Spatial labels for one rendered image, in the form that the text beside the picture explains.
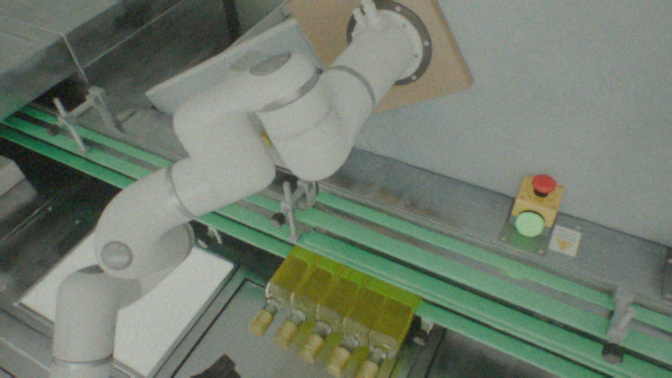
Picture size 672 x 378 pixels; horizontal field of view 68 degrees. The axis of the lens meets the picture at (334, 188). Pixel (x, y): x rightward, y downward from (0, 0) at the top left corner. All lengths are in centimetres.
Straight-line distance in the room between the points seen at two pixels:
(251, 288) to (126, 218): 56
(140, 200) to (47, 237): 88
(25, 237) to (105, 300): 83
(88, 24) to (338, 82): 105
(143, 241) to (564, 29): 66
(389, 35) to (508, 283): 46
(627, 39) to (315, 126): 45
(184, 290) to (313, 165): 68
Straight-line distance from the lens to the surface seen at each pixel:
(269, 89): 62
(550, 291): 94
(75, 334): 83
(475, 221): 97
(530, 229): 93
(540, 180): 93
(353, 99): 71
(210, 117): 64
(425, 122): 98
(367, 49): 78
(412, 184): 102
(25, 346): 136
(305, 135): 64
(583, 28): 82
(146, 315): 126
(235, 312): 120
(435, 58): 87
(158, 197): 72
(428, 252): 94
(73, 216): 160
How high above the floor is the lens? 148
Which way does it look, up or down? 36 degrees down
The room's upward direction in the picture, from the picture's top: 144 degrees counter-clockwise
